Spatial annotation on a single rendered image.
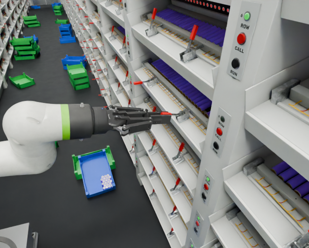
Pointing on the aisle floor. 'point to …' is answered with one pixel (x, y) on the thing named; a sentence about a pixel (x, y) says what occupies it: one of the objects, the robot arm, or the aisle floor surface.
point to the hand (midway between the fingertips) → (158, 117)
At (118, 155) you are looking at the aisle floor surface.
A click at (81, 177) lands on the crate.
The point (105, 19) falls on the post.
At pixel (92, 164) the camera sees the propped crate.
